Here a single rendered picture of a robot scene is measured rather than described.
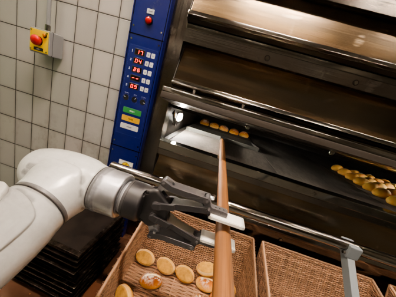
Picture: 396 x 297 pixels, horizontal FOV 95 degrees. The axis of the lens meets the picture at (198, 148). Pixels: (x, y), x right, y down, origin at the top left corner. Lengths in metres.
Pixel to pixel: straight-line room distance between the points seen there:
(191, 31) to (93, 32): 0.45
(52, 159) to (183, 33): 0.70
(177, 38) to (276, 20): 0.40
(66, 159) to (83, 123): 0.69
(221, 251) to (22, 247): 0.28
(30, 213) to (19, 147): 1.09
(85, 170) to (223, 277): 0.30
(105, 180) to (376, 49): 1.01
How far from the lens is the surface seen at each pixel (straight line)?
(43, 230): 0.37
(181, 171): 0.94
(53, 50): 1.13
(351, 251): 0.69
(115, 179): 0.38
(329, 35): 0.96
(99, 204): 0.39
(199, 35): 0.90
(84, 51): 1.09
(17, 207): 0.35
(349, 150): 0.84
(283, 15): 0.94
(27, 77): 1.30
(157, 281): 1.00
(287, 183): 0.96
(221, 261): 0.33
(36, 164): 0.44
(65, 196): 0.39
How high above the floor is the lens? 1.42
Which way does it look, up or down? 15 degrees down
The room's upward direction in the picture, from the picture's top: 17 degrees clockwise
